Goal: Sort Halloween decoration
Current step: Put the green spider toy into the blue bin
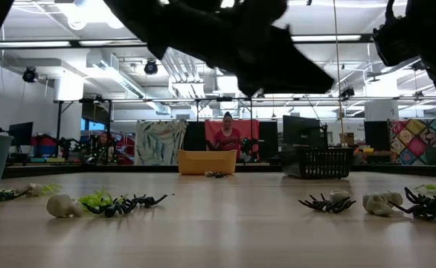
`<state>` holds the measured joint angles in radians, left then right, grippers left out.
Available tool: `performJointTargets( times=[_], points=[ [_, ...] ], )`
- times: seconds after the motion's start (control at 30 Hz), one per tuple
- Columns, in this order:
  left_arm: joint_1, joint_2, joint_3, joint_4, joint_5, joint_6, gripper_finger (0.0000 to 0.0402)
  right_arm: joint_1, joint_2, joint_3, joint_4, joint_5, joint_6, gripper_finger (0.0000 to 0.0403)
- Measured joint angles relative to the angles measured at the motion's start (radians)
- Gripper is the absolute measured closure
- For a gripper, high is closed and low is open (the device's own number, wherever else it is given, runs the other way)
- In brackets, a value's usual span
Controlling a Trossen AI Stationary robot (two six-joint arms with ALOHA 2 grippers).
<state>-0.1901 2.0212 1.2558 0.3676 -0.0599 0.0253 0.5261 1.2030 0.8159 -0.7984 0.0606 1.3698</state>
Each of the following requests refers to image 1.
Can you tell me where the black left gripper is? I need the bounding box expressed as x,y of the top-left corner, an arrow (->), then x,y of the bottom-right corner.
165,0 -> 334,97

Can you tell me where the cream plastic skull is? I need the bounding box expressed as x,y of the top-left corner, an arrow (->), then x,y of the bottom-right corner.
329,188 -> 350,202
46,193 -> 84,219
26,182 -> 45,197
362,192 -> 394,217
383,190 -> 404,208

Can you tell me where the thin vertical pole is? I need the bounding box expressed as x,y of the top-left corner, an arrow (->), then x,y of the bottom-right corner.
332,0 -> 345,150

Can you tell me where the colourful patchwork quilt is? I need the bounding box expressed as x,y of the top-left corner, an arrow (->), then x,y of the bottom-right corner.
388,117 -> 436,167

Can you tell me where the black computer monitor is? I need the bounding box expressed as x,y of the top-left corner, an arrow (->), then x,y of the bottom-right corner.
7,121 -> 35,147
363,120 -> 391,152
283,115 -> 330,148

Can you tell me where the black overhead crossbar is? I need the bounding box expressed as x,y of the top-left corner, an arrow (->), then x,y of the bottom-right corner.
0,33 -> 375,49

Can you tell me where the person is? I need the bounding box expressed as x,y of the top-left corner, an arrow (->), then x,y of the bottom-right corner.
97,132 -> 113,161
207,111 -> 249,159

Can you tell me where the red hanging cloth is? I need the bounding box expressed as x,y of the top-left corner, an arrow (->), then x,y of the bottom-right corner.
204,118 -> 260,159

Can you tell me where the black mesh basket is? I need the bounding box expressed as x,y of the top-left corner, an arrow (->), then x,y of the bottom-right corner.
280,147 -> 356,179

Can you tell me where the yellow plastic bin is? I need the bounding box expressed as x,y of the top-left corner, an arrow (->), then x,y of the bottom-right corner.
176,149 -> 238,176

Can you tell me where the red low partition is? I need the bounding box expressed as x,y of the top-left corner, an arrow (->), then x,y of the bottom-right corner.
31,134 -> 135,165

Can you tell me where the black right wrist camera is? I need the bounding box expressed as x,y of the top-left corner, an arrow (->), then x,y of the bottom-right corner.
372,0 -> 423,68

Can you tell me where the black background rig frame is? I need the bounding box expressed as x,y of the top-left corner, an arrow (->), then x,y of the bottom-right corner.
54,97 -> 254,165

